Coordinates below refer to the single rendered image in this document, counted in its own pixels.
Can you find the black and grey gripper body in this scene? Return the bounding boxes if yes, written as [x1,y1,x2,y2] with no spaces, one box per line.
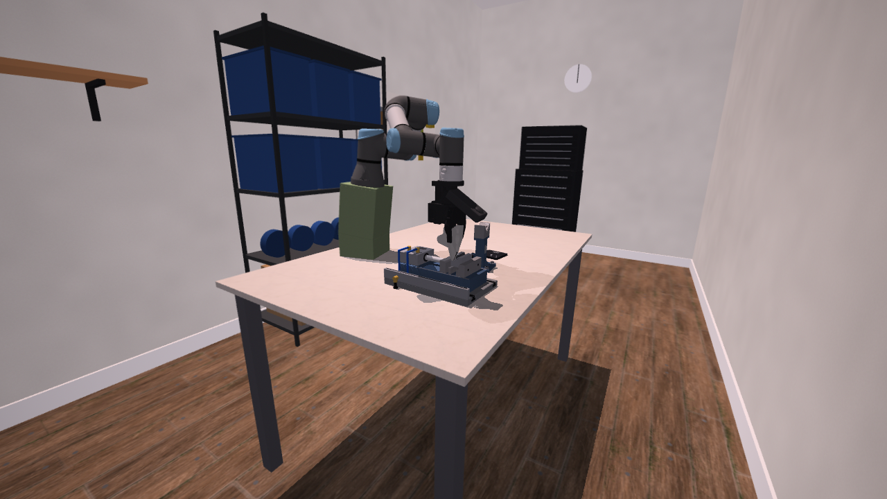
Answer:
[428,180,466,227]

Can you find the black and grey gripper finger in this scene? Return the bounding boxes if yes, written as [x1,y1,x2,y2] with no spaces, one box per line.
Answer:
[437,213,457,261]
[454,219,466,258]

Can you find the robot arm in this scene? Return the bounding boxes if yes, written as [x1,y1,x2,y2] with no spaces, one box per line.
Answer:
[351,96,487,222]

